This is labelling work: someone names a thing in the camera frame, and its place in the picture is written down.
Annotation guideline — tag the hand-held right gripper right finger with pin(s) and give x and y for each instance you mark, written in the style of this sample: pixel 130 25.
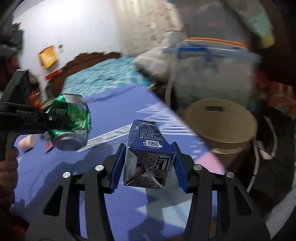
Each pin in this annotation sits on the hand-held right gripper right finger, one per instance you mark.
pixel 180 169

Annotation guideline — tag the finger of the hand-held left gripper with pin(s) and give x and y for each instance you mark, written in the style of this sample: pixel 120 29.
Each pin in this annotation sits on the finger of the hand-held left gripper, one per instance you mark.
pixel 56 118

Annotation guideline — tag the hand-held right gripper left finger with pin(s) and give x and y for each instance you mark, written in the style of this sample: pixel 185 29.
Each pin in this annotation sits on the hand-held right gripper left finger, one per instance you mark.
pixel 116 166

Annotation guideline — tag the pink paper cup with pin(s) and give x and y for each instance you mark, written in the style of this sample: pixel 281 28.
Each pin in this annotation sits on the pink paper cup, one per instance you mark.
pixel 26 141

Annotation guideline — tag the crushed green drink can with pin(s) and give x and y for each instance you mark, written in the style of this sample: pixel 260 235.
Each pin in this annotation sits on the crushed green drink can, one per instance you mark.
pixel 78 115

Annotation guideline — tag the blue milk carton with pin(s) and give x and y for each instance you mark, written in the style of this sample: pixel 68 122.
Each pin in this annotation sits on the blue milk carton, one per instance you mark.
pixel 148 143

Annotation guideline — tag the person's left forearm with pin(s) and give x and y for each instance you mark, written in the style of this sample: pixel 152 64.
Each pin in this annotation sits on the person's left forearm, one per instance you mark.
pixel 8 204

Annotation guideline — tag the person's left hand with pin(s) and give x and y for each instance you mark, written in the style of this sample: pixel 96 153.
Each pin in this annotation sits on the person's left hand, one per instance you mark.
pixel 9 164

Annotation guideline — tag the blue printed blanket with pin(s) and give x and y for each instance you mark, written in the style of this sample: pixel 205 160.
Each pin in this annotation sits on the blue printed blanket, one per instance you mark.
pixel 104 111

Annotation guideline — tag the carved wooden headboard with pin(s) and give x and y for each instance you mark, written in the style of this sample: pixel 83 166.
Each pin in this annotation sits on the carved wooden headboard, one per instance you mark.
pixel 69 69

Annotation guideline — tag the teal patterned quilt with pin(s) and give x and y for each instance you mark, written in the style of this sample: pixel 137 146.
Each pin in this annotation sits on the teal patterned quilt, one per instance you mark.
pixel 104 74

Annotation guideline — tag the dark cloth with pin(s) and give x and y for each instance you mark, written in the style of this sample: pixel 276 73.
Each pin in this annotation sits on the dark cloth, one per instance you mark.
pixel 11 39

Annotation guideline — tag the clear storage box orange lid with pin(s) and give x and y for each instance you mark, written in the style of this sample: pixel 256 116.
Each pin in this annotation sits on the clear storage box orange lid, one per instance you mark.
pixel 208 76

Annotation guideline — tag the grey patterned blanket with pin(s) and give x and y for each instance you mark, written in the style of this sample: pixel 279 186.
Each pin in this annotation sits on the grey patterned blanket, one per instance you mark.
pixel 152 62

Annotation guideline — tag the red patterned cloth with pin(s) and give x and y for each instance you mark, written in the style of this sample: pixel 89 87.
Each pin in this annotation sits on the red patterned cloth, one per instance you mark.
pixel 281 95

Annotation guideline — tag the beige leaf-print curtain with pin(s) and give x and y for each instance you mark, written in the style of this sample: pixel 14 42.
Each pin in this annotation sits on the beige leaf-print curtain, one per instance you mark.
pixel 148 23

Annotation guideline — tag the white container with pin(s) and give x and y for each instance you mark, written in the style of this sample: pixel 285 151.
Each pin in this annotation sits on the white container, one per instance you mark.
pixel 174 37

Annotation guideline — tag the light printed cloth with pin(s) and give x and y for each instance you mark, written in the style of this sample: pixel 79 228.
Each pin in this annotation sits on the light printed cloth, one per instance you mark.
pixel 256 20

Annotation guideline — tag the hanging wall calendar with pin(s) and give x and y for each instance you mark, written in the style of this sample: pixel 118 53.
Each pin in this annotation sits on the hanging wall calendar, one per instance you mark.
pixel 47 56

